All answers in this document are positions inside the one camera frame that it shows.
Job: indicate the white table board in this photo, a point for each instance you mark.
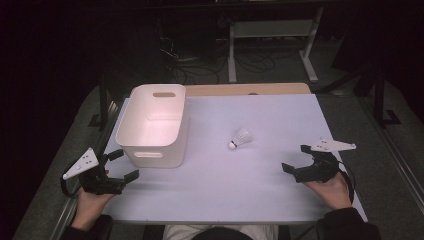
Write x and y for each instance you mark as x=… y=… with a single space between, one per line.
x=233 y=186

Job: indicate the wooden table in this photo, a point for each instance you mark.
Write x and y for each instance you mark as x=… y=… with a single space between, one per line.
x=246 y=89

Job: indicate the white feather shuttlecock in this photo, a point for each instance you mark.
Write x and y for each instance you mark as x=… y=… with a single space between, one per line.
x=240 y=137

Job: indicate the aluminium rail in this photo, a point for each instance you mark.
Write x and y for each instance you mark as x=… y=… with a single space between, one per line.
x=396 y=160
x=70 y=206

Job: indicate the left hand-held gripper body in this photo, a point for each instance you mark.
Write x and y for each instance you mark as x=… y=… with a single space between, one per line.
x=96 y=183

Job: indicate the person's right hand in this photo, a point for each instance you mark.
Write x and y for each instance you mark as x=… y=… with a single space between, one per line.
x=333 y=193

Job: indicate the white plastic storage bin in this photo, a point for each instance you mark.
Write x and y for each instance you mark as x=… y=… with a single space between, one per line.
x=150 y=133

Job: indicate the black metal stand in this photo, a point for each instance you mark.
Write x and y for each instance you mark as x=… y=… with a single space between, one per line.
x=103 y=103
x=380 y=100

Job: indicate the person's left hand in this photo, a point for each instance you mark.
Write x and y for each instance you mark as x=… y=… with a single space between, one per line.
x=88 y=210

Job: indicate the white metal table frame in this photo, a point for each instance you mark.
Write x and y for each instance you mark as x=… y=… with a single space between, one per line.
x=273 y=28

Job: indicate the person's dark top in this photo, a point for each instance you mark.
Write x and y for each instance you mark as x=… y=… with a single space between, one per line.
x=220 y=234

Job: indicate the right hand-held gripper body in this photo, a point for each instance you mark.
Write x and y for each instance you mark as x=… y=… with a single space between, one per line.
x=320 y=170

